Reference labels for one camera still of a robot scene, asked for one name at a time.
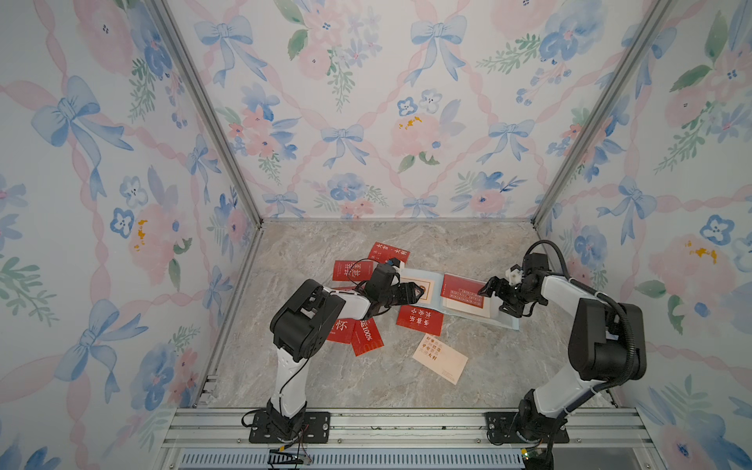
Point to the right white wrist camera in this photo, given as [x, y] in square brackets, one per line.
[514, 275]

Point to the cream card inside album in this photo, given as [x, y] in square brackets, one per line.
[462, 309]

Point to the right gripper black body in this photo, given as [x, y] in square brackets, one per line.
[516, 306]

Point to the red card lower left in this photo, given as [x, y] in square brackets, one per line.
[342, 332]

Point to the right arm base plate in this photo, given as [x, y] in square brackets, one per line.
[510, 427]

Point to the red card upper left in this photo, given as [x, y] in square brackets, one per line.
[353, 270]

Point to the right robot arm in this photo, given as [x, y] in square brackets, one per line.
[606, 346]

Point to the red card inside album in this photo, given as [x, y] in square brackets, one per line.
[461, 289]

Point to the left aluminium corner post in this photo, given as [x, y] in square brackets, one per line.
[175, 43]

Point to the red card near album front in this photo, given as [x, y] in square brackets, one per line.
[422, 320]

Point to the red card 100 percent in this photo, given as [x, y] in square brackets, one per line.
[366, 337]

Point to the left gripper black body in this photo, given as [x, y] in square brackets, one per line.
[390, 300]

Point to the right aluminium corner post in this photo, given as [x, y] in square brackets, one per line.
[645, 34]

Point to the aluminium front rail frame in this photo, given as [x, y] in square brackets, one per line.
[405, 439]

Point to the red card far top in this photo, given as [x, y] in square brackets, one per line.
[383, 253]

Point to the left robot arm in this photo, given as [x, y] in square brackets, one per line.
[301, 327]

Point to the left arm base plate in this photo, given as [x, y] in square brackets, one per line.
[270, 427]

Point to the aluminium corner post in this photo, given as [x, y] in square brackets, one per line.
[175, 43]
[645, 34]

